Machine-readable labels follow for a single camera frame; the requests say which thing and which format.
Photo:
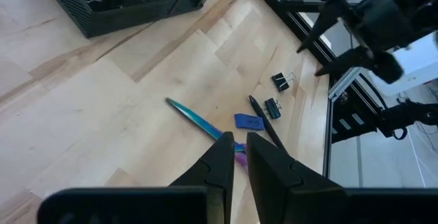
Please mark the white box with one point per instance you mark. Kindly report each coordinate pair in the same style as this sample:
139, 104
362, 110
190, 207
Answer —
421, 63

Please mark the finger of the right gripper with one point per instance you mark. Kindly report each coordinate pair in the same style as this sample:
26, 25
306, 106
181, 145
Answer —
349, 59
328, 18

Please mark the black table edge frame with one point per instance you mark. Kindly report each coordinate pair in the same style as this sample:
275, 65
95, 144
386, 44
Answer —
284, 11

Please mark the black control box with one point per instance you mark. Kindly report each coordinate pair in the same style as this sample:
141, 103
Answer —
366, 107

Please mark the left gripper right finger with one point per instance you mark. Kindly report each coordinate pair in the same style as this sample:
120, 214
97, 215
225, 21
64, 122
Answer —
273, 189

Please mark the black mesh desk organizer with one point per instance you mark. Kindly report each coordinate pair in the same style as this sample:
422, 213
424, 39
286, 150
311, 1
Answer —
113, 20

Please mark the black pen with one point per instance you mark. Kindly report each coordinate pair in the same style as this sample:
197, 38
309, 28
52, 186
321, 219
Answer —
271, 128

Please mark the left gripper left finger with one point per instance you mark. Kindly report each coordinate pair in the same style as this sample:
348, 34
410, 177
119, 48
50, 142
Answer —
219, 169

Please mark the violet blue eraser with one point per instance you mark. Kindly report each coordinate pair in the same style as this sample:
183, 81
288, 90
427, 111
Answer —
248, 122

